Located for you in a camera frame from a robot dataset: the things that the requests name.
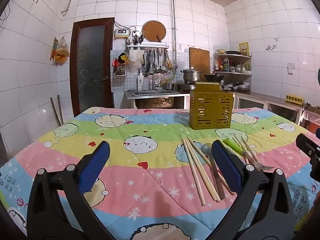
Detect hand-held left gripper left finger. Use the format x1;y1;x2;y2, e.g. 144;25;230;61
26;141;120;240

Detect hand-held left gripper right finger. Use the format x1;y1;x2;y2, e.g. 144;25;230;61
211;140;295;240

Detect wooden chopstick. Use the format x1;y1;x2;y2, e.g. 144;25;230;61
235;134;256;163
190;139;235;195
232;135;251;165
182;137;206;206
240;136;261;163
184;137;218;202
187;137;222;202

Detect green frog handle fork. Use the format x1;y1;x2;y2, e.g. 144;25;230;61
222;138;275;172

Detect metal spoon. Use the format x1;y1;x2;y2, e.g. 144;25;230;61
201;142;226;200

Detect yellow perforated utensil holder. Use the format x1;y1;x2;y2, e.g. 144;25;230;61
189;82;235;130

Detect row of hanging kitchen utensils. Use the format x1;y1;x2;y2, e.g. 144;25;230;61
144;49;173;75

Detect plastic covered red box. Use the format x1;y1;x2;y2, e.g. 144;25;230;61
301;106;320;133

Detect yellow egg carton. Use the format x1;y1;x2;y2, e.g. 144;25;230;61
286;94;304;104

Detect kitchen counter cabinet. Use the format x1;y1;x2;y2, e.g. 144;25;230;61
234;91;307;125

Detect colourful cartoon printed blanket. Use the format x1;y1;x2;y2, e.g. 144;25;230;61
0;106;320;240

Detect leaning metal bars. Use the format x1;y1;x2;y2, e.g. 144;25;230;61
51;95;65;127

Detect stack of dishes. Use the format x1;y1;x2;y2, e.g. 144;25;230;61
226;82;250;92

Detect black wok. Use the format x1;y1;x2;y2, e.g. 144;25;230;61
204;73;225;82

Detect gas stove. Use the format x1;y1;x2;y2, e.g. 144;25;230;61
176;81;233;92

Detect steel sink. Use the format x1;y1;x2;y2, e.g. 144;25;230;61
124;89;190;109

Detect white soap bottle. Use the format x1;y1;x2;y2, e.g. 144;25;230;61
137;70;145;91

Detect brown door with glass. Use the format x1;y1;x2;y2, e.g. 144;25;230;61
70;17;115;117

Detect steel pot with lid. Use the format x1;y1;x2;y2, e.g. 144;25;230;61
180;67;202;83

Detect steel faucet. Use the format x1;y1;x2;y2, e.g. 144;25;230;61
149;64;160;90

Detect yellow black hanging cloth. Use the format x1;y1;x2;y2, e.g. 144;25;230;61
117;52;129;65

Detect rectangular wooden cutting board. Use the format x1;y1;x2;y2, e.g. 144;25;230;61
189;47;211;80

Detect white hanging cloth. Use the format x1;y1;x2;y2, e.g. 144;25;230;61
129;50;146;68

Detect orange hanging plastic bag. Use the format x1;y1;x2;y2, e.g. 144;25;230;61
53;37;70;66

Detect knife holder with knives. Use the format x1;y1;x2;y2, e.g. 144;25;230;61
132;33;145;45

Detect round wooden cutting board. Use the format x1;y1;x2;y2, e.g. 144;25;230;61
142;20;167;42

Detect corner wall shelf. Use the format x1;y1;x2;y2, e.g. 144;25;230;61
212;53;252;86

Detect yellow wall poster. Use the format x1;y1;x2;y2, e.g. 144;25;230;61
238;42;250;56

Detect metal wall rack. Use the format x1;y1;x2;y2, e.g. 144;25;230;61
126;43;169;52

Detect digital wall controller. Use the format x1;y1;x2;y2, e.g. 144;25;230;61
114;29;130;40

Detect vertical wall pipe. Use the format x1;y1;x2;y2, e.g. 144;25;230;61
172;0;177;66

